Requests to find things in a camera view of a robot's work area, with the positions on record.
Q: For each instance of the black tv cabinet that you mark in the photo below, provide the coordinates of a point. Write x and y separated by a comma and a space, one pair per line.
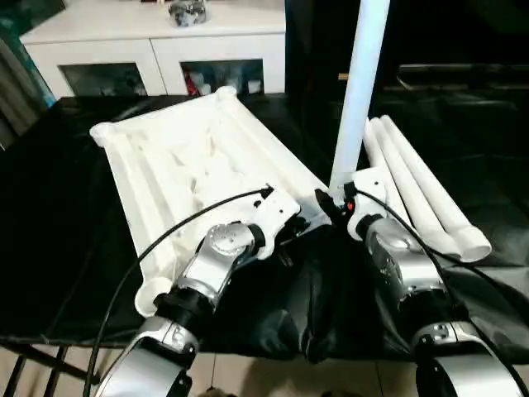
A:
463, 37

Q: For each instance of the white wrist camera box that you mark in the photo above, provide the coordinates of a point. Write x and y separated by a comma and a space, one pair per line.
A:
277, 211
368, 186

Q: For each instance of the toy figures behind cabinet glass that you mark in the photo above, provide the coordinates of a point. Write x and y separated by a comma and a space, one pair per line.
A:
223, 81

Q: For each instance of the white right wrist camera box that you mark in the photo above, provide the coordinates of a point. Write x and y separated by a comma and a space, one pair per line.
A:
368, 186

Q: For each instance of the grey plush toy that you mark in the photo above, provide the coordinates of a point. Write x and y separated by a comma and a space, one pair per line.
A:
188, 11

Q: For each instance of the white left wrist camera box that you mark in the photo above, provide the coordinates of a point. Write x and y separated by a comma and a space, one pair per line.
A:
277, 211

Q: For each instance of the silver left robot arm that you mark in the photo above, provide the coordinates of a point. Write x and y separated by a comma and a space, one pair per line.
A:
207, 265

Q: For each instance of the white plastic table top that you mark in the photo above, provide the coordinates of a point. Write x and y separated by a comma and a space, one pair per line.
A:
182, 157

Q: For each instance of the white plastic table leg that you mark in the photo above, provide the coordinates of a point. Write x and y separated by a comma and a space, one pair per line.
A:
359, 91
376, 161
405, 182
438, 194

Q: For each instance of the black work mat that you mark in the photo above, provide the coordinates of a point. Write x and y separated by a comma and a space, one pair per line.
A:
66, 231

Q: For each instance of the white cabinet with glass doors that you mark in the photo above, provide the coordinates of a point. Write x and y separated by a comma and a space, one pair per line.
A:
107, 41

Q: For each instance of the black metal stand frame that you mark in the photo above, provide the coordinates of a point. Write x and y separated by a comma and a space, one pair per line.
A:
33, 364

